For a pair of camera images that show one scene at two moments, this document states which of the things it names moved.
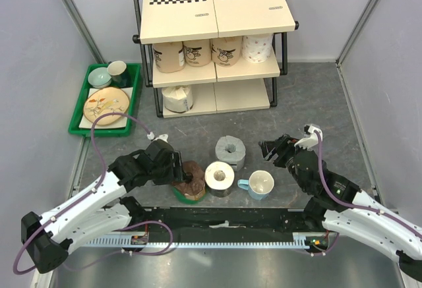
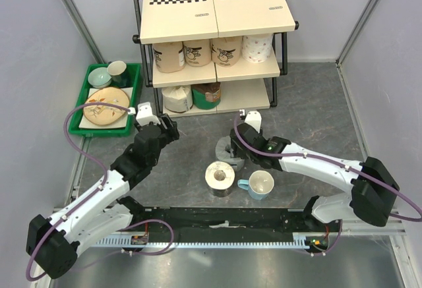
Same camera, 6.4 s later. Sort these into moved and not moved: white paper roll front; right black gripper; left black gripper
Moved: right black gripper; left black gripper
Not moved: white paper roll front
